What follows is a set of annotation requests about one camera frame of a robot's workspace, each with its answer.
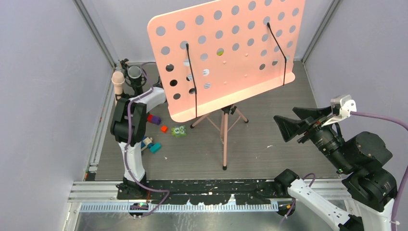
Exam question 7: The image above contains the small red-orange cube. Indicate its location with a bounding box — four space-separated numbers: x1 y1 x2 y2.
161 126 168 133

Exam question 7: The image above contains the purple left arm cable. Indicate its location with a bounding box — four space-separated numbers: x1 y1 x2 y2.
122 62 170 218

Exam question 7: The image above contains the teal toy brick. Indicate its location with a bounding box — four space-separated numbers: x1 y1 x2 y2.
149 143 162 154

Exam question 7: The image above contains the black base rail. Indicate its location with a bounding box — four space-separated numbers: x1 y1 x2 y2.
116 178 306 206

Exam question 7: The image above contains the blue toy brick car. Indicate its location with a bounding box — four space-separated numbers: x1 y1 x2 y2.
140 137 154 151

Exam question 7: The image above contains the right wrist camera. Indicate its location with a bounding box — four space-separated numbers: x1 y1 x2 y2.
322 95 357 127

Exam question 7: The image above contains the pink music stand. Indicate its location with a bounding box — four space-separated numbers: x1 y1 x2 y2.
147 0 306 171

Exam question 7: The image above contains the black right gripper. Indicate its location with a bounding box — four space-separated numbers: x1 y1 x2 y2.
272 103 352 170

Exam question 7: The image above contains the pink foam microphone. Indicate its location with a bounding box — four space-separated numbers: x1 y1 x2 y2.
111 71 125 105

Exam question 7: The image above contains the purple and red brick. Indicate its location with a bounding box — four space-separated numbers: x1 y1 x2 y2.
147 114 162 125

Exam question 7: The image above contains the red toy house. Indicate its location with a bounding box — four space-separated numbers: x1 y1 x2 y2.
216 48 224 56

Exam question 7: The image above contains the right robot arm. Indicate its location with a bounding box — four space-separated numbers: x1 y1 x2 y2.
274 103 406 231

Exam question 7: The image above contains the green owl number block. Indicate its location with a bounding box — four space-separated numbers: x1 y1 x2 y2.
171 125 187 137

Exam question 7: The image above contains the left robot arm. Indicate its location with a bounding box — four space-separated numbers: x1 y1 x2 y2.
110 87 166 199

